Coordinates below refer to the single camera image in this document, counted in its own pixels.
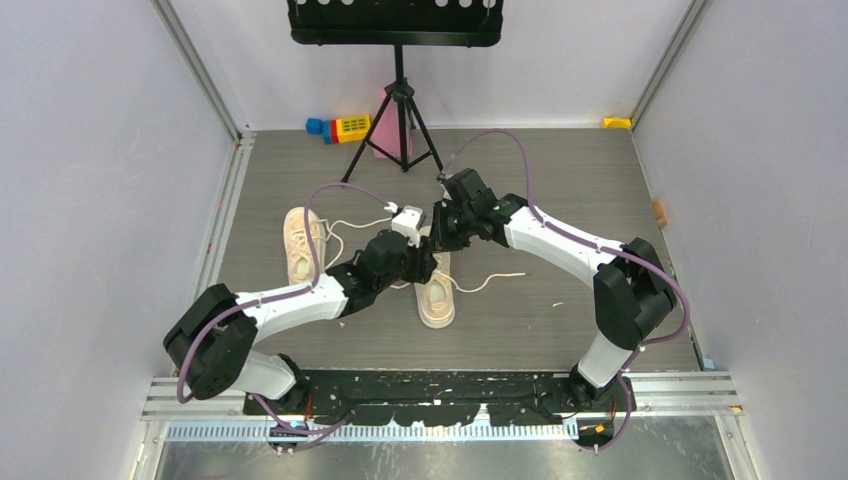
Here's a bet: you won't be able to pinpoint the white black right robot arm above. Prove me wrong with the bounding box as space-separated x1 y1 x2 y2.
430 194 688 411

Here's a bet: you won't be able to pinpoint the colourful toy block train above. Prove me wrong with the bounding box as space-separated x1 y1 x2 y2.
305 115 371 145

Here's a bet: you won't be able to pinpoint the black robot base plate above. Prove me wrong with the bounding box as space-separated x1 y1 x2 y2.
243 370 636 427

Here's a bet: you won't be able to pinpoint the yellow toy block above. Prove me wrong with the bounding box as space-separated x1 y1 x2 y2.
601 117 632 130

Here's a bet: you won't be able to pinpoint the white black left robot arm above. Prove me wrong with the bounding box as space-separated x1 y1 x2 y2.
163 230 437 414

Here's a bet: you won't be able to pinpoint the small brown wooden block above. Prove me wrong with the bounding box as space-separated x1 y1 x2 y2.
651 198 668 229

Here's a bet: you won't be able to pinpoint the pink foam block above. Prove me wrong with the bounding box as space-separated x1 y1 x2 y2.
371 92 413 160

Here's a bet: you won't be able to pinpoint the beige lace sneaker with laces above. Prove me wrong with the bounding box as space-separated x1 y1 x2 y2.
413 252 526 329

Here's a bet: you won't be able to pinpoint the black tripod music stand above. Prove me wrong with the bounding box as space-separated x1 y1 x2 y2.
287 0 503 183

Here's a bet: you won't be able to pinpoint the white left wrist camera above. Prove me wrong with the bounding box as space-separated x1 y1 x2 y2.
391 205 426 248

